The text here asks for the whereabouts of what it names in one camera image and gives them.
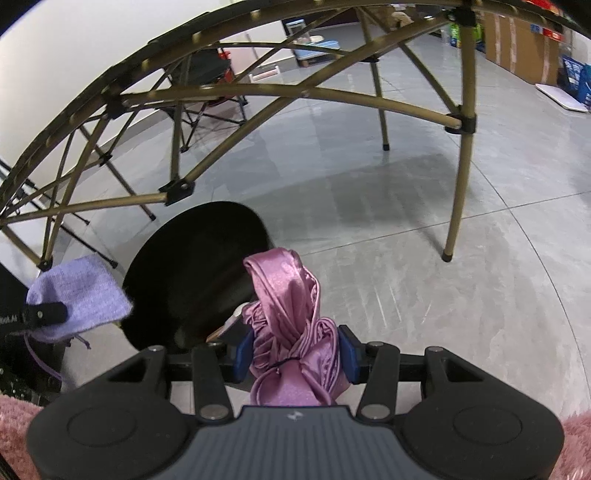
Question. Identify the large cardboard box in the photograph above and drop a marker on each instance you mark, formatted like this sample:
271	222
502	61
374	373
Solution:
517	46

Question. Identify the tan plush toy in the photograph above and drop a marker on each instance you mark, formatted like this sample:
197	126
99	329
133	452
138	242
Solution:
400	18

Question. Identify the black trash bin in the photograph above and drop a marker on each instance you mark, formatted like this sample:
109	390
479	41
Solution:
194	277

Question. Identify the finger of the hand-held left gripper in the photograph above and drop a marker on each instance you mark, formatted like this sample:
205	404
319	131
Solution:
46	314

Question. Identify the purple knit pouch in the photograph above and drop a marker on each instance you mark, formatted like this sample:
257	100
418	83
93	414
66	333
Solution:
83	290

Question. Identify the tan slatted folding table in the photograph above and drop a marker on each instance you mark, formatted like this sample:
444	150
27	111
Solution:
463	123

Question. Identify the white floor scale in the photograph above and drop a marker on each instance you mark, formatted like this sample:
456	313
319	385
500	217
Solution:
563	98

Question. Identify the green bag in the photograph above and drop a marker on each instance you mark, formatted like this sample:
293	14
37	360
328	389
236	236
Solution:
457	34

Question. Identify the black folding chair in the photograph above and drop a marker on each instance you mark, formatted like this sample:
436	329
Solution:
203	69

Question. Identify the black suitcase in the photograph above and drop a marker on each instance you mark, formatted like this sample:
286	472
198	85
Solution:
14	369

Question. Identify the pink satin cloth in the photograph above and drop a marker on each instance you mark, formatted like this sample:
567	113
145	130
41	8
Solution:
286	300

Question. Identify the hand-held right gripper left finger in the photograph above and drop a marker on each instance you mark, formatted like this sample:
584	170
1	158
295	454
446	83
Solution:
244	357

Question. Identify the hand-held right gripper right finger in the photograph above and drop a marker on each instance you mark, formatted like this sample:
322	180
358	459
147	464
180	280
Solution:
352	355

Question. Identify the blue printed bag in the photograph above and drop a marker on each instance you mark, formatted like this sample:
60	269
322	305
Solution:
577	78

